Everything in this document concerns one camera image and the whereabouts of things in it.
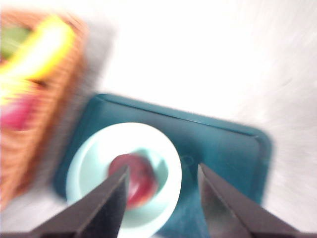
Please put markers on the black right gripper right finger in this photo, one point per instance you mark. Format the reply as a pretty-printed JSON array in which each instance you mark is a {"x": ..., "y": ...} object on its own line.
[{"x": 227, "y": 213}]

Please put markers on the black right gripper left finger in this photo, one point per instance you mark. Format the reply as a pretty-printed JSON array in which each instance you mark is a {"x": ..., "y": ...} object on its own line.
[{"x": 99, "y": 213}]

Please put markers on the dark red plum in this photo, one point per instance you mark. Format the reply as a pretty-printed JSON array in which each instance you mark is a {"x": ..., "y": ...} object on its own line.
[{"x": 141, "y": 176}]

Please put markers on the teal ceramic bowl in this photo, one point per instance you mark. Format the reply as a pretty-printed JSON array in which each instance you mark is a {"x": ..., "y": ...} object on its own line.
[{"x": 94, "y": 148}]

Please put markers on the dark teal rectangular tray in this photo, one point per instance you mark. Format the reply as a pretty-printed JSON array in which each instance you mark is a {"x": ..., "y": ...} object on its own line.
[{"x": 223, "y": 153}]

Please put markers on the brown wicker basket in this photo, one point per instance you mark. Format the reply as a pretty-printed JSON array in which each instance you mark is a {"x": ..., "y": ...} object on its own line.
[{"x": 49, "y": 119}]

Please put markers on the red apple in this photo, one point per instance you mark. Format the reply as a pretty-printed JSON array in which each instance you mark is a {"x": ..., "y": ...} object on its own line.
[{"x": 17, "y": 116}]

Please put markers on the yellow banana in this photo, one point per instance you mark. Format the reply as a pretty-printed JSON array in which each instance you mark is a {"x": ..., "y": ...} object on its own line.
[{"x": 54, "y": 39}]

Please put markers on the green vegetable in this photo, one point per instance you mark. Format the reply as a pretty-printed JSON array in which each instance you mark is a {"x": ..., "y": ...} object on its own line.
[{"x": 12, "y": 39}]

